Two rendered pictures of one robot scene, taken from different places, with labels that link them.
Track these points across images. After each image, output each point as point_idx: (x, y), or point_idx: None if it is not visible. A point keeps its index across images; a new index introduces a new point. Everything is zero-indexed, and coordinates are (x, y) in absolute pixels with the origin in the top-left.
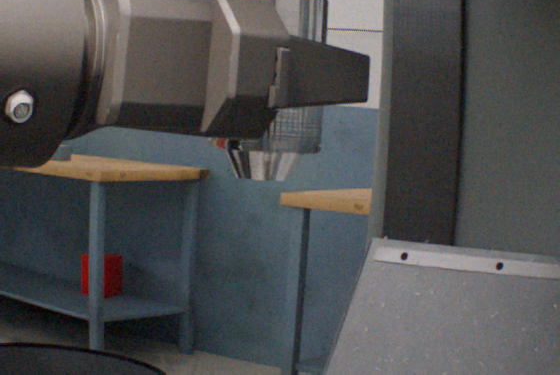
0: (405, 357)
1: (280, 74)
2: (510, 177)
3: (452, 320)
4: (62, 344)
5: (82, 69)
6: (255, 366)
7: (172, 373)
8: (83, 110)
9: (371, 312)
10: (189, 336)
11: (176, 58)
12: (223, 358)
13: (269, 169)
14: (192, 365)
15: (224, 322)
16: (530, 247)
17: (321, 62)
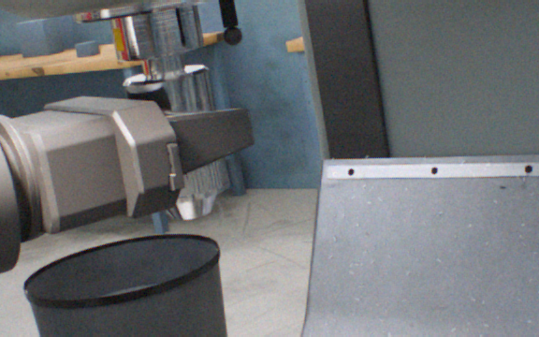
0: (371, 259)
1: (174, 165)
2: (427, 95)
3: (403, 223)
4: (126, 220)
5: (21, 196)
6: (300, 192)
7: (230, 218)
8: (32, 225)
9: (335, 223)
10: (240, 178)
11: (94, 170)
12: (272, 191)
13: (193, 211)
14: (247, 205)
15: (266, 158)
16: (459, 150)
17: (210, 128)
